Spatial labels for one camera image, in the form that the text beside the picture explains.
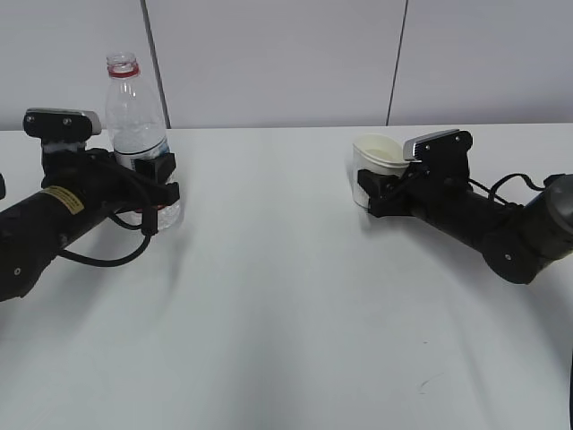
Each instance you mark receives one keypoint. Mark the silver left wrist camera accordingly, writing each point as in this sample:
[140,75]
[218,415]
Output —
[61,129]

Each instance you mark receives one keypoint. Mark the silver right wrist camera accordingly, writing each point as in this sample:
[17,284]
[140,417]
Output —
[442,156]

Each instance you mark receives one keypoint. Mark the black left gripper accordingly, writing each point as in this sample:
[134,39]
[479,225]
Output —
[78,181]

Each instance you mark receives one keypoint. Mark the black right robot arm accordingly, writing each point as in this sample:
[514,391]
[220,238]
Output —
[516,241]

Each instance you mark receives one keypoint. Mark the white paper cup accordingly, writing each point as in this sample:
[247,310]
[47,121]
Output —
[378,154]

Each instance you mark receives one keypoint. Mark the clear plastic water bottle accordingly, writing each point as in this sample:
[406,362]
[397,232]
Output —
[134,118]

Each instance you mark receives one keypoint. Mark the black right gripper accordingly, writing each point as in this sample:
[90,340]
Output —
[412,195]

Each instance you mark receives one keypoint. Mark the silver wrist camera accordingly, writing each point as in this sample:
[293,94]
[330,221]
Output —
[61,129]
[442,156]

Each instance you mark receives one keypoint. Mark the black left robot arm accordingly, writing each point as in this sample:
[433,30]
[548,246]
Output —
[31,241]

